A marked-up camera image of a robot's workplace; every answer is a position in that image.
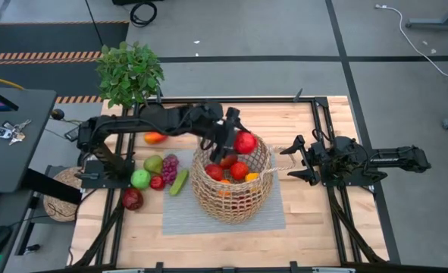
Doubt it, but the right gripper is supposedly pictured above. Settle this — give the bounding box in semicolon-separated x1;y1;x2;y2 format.
279;134;334;187

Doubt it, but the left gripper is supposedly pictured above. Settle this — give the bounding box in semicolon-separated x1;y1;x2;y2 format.
208;108;252;165

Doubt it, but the bright red pomegranate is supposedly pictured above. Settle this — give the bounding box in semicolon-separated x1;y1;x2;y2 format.
233;130;258;155

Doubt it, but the orange yellow peach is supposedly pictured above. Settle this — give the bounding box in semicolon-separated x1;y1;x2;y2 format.
219;154;239;171

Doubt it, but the glossy red apple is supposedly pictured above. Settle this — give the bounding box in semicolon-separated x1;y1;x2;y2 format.
204;162;225;182

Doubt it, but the woven wicker basket with handles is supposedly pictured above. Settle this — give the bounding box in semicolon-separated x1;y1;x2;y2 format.
190;130;297;225

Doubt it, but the red orange mango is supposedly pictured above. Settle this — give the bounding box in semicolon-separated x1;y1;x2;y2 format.
143;131;169;146

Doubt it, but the green pear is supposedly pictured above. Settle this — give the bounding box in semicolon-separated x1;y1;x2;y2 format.
143;154;164;175

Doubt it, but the small red apple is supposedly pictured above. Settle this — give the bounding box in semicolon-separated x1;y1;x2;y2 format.
149;174;167;192

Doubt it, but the green apple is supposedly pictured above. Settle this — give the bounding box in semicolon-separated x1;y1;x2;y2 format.
130;168;152;191

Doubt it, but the dark red apple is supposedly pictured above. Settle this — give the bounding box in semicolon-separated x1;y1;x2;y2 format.
122;187;145;212

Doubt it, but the green cucumber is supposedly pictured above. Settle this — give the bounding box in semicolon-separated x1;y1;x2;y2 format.
168;168;190;197

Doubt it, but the purple grape bunch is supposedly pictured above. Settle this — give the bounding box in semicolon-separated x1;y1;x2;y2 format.
160;153;180;186

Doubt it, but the grey woven placemat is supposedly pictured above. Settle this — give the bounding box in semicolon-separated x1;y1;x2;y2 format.
161;148;287;236

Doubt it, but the green potted plant black pot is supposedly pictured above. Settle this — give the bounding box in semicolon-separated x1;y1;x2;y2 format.
94;40;167;111

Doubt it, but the round woven trivet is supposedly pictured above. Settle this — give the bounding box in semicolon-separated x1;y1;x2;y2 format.
42;166;92;223

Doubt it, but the black desk support bar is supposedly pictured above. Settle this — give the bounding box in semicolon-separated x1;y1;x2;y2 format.
18;168;83;206

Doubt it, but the grey metal furniture leg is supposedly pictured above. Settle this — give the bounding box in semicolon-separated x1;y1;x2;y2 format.
404;0;448;31

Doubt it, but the dark grey desk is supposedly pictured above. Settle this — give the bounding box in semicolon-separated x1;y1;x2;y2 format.
0;87;58;194

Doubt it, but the black hazard striped floor mat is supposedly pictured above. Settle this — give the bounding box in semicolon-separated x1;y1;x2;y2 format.
0;20;130;105

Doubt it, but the bunch of keys with fob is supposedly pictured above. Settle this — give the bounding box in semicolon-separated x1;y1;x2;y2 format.
0;119;33;146

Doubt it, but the black aluminium table frame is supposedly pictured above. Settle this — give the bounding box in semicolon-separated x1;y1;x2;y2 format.
70;89;390;273

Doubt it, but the coiled black cable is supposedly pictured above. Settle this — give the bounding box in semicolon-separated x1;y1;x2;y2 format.
129;1;158;28

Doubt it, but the white cable with plug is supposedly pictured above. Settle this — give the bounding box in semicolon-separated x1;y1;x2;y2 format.
374;3;448;77

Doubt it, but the yellow cable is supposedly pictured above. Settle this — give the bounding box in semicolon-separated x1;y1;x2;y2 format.
0;71;26;91

